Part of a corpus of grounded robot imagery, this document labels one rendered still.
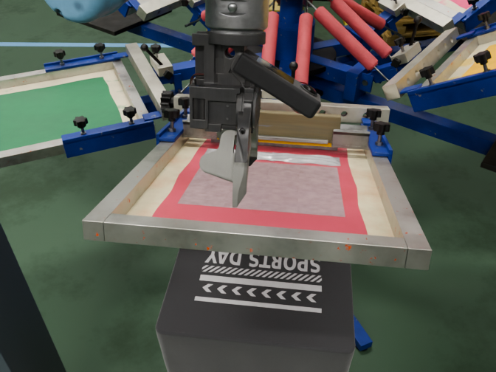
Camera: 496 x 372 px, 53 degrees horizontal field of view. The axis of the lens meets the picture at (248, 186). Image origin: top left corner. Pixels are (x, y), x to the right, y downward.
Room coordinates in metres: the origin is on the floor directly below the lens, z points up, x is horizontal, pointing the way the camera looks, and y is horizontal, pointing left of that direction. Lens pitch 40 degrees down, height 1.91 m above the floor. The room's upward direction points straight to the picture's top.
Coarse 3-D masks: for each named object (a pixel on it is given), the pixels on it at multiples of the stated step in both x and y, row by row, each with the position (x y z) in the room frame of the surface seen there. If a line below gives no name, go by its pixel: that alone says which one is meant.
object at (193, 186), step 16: (208, 144) 1.16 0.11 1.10; (192, 160) 1.02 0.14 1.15; (256, 160) 1.03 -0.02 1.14; (192, 176) 0.90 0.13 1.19; (208, 176) 0.91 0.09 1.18; (256, 176) 0.92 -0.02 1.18; (176, 192) 0.81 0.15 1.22; (192, 192) 0.81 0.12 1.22; (208, 192) 0.82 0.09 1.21; (224, 192) 0.82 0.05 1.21; (256, 192) 0.82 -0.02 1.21; (160, 208) 0.73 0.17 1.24; (176, 208) 0.73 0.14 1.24; (192, 208) 0.73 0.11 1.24; (208, 208) 0.74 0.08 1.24; (224, 208) 0.74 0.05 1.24; (240, 208) 0.74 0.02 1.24; (256, 208) 0.74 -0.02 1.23; (256, 224) 0.67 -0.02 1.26
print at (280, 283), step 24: (216, 264) 0.84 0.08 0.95; (240, 264) 0.84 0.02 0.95; (264, 264) 0.84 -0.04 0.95; (288, 264) 0.84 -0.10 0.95; (312, 264) 0.84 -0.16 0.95; (216, 288) 0.77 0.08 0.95; (240, 288) 0.77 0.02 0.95; (264, 288) 0.77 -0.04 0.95; (288, 288) 0.77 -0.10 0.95; (312, 288) 0.77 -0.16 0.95; (312, 312) 0.69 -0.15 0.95
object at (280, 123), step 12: (264, 120) 1.16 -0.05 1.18; (276, 120) 1.15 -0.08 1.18; (288, 120) 1.15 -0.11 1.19; (300, 120) 1.15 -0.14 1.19; (312, 120) 1.14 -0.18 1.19; (324, 120) 1.14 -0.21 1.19; (336, 120) 1.14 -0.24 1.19; (264, 132) 1.15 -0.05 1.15; (276, 132) 1.14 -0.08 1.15; (288, 132) 1.14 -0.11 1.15; (300, 132) 1.14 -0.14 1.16; (312, 132) 1.13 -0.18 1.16; (324, 132) 1.13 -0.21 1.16
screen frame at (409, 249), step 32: (160, 160) 0.94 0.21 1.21; (384, 160) 0.97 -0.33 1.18; (128, 192) 0.74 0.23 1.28; (384, 192) 0.79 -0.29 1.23; (96, 224) 0.61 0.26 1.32; (128, 224) 0.60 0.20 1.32; (160, 224) 0.60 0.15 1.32; (192, 224) 0.61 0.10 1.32; (224, 224) 0.61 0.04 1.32; (416, 224) 0.63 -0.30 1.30; (288, 256) 0.56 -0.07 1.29; (320, 256) 0.55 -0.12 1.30; (352, 256) 0.55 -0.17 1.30; (384, 256) 0.55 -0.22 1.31; (416, 256) 0.54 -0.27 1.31
